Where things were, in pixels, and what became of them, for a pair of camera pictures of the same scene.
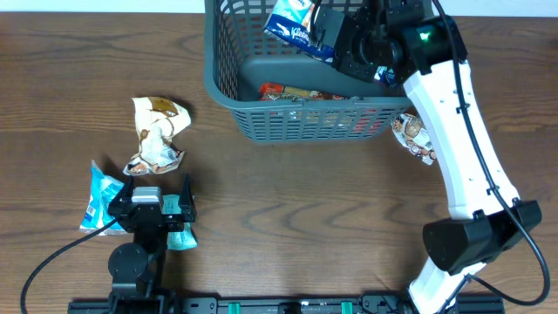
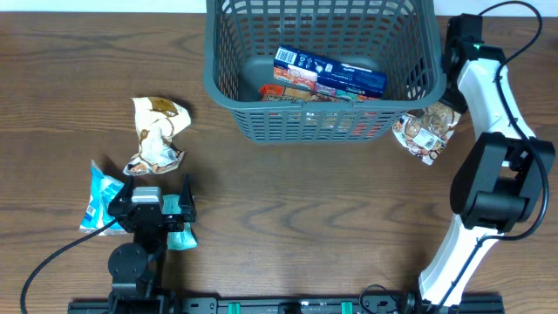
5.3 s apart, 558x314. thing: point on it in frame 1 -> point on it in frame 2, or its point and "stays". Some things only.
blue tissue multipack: (289, 22) -> (327, 72)
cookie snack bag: (410, 132) stays
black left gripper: (175, 222) stays
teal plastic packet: (178, 240) stays
